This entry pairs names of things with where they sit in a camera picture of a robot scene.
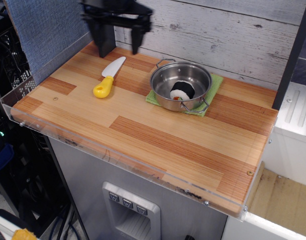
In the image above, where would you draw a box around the stainless steel pot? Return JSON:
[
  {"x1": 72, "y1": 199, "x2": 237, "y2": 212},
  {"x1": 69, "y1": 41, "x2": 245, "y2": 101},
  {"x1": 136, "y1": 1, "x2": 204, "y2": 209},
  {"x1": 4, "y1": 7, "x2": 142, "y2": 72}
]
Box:
[{"x1": 149, "y1": 58, "x2": 213, "y2": 114}]

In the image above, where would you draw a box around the clear acrylic table guard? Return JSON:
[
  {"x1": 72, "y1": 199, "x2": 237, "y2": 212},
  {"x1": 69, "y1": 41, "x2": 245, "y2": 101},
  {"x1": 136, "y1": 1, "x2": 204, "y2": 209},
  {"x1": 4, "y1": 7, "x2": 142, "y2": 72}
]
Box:
[{"x1": 1, "y1": 77, "x2": 278, "y2": 218}]

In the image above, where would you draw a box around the dark post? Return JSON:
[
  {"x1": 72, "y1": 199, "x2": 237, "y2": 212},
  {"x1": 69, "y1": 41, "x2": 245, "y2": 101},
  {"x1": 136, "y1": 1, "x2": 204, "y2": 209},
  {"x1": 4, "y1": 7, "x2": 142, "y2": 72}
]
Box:
[
  {"x1": 92, "y1": 0, "x2": 117, "y2": 58},
  {"x1": 272, "y1": 7, "x2": 306, "y2": 110}
]

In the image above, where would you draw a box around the silver toy fridge cabinet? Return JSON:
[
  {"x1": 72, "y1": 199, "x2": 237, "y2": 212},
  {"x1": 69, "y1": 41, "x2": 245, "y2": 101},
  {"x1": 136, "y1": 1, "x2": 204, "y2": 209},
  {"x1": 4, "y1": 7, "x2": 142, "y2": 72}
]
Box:
[{"x1": 50, "y1": 139, "x2": 227, "y2": 240}]

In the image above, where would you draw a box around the black plastic crate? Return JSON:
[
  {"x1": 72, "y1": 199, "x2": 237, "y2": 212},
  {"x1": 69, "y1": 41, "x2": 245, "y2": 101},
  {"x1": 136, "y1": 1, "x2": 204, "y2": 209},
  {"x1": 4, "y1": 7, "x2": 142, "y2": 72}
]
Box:
[{"x1": 0, "y1": 24, "x2": 31, "y2": 92}]

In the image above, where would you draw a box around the white toy sink unit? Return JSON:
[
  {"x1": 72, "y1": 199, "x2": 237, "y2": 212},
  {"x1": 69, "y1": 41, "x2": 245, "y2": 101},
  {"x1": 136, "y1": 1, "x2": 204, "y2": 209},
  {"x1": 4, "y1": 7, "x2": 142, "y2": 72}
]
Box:
[{"x1": 222, "y1": 82, "x2": 306, "y2": 240}]

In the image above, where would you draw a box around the green cloth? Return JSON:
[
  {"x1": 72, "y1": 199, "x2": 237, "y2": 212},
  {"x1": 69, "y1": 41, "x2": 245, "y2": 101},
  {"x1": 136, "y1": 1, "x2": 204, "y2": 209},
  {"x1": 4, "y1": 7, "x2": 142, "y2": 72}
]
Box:
[{"x1": 145, "y1": 74, "x2": 224, "y2": 117}]

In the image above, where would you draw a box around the toy sushi roll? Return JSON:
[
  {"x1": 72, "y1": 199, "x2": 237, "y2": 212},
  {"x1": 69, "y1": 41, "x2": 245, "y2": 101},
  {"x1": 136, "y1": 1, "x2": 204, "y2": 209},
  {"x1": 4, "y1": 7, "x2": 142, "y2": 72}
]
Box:
[{"x1": 170, "y1": 80, "x2": 195, "y2": 101}]

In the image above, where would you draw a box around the blue fabric panel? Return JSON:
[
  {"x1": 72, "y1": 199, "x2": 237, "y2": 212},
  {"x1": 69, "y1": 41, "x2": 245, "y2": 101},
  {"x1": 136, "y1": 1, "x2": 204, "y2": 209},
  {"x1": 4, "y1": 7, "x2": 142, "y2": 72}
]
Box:
[{"x1": 4, "y1": 0, "x2": 92, "y2": 85}]

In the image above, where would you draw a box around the dark left post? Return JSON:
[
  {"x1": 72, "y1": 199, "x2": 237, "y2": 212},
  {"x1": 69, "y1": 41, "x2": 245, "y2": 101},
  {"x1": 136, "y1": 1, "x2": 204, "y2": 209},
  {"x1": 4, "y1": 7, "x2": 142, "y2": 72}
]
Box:
[{"x1": 92, "y1": 0, "x2": 117, "y2": 58}]

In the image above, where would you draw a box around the dark right post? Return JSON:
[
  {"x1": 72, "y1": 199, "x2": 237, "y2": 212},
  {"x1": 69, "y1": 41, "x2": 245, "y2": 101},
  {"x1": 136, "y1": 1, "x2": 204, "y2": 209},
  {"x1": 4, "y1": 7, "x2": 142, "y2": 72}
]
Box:
[{"x1": 272, "y1": 7, "x2": 306, "y2": 110}]

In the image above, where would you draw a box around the yellow handled toy knife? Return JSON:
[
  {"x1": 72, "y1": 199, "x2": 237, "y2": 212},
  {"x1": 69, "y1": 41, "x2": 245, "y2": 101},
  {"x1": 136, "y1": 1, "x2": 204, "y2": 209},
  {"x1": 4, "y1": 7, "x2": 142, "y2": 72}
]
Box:
[{"x1": 92, "y1": 56, "x2": 127, "y2": 99}]

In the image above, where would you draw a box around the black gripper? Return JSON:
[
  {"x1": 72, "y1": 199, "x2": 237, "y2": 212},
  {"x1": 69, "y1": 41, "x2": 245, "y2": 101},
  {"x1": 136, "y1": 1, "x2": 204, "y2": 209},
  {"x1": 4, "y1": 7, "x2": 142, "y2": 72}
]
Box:
[{"x1": 80, "y1": 0, "x2": 153, "y2": 55}]

